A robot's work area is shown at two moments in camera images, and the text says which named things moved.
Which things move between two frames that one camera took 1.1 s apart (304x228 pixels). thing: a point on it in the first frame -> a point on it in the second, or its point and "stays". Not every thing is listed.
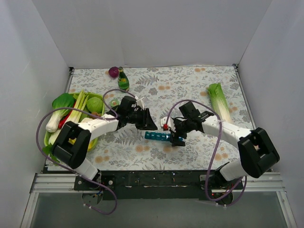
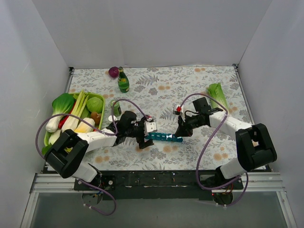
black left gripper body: x=145 y=118 -> x=141 y=132
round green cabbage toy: x=94 y=104 stays
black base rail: x=133 y=184 stays
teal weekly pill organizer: x=157 y=136 stays
